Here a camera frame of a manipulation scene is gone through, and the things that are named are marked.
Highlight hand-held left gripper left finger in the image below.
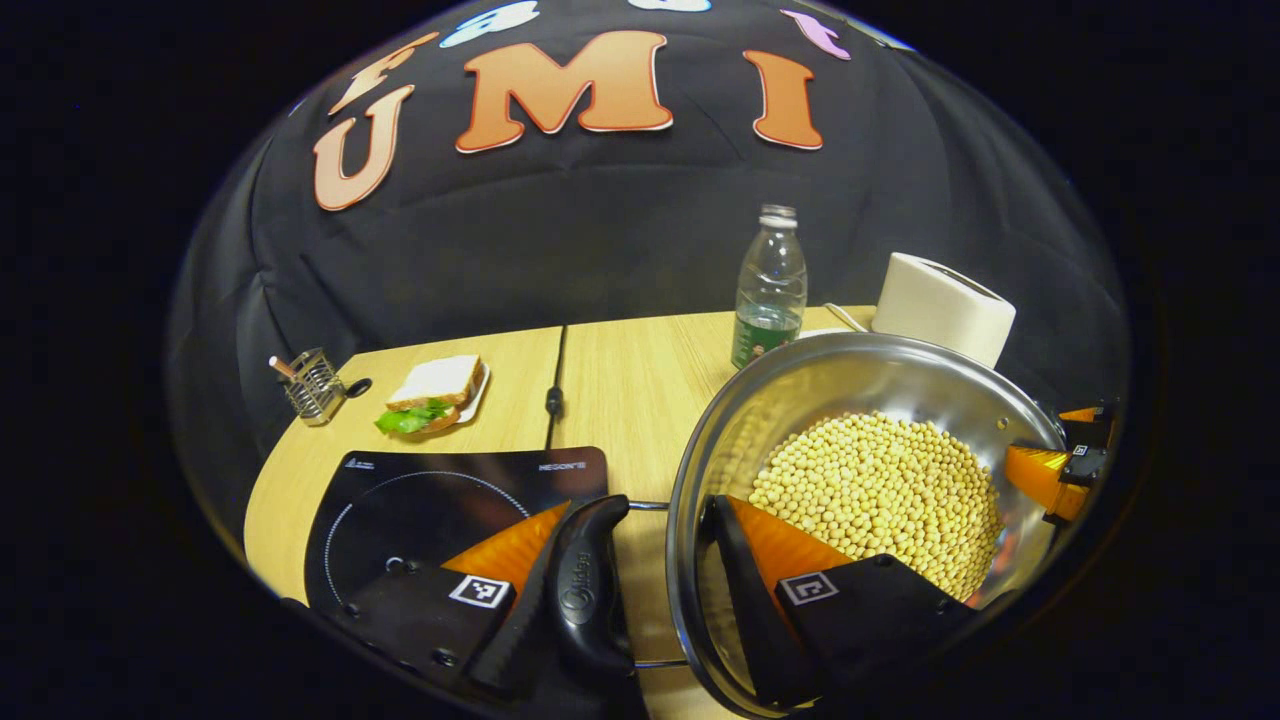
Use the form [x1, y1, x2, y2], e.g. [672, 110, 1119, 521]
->
[338, 500, 579, 696]

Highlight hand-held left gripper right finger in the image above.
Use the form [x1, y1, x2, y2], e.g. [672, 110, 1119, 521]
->
[698, 495, 981, 709]

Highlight black induction cooktop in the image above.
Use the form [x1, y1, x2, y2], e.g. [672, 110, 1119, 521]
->
[305, 446, 651, 720]

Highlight pile of yellow soybeans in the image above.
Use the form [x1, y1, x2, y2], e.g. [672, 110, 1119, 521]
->
[748, 410, 1004, 601]

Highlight stainless steel pot black handles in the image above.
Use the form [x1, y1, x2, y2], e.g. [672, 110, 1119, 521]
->
[553, 332, 1069, 719]

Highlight white toaster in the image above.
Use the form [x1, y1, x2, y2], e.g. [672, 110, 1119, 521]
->
[872, 252, 1017, 369]

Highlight small white plate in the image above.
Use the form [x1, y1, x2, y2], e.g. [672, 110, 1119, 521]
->
[455, 365, 491, 426]

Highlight sandwich with lettuce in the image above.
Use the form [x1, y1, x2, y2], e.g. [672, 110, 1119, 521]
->
[375, 354, 486, 436]

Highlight clear plastic water bottle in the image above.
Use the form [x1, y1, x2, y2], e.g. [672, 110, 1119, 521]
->
[730, 204, 808, 371]

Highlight black backdrop cloth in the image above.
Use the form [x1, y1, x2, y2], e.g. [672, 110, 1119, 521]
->
[165, 0, 1131, 601]

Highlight black power cable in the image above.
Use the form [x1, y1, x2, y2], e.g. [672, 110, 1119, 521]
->
[545, 325, 567, 451]

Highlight metal wire utensil holder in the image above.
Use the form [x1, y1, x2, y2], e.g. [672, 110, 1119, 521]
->
[282, 347, 348, 427]

